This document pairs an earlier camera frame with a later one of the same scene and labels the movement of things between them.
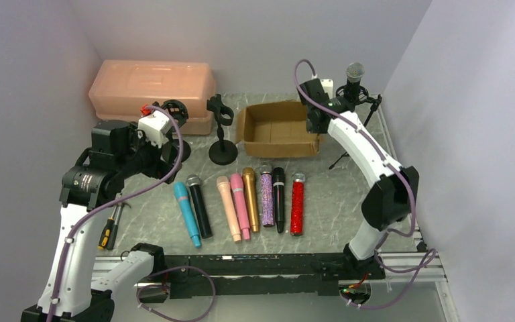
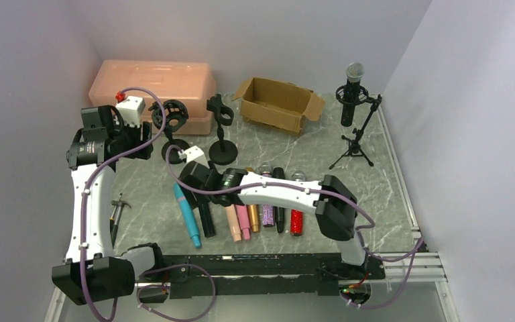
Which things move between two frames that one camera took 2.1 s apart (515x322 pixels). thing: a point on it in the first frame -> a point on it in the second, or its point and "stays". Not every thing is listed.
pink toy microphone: (237, 181) stays
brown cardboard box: (275, 129) -> (278, 105)
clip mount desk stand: (222, 152) stays
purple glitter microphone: (267, 195) stays
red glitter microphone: (297, 204) stays
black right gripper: (312, 118) -> (190, 176)
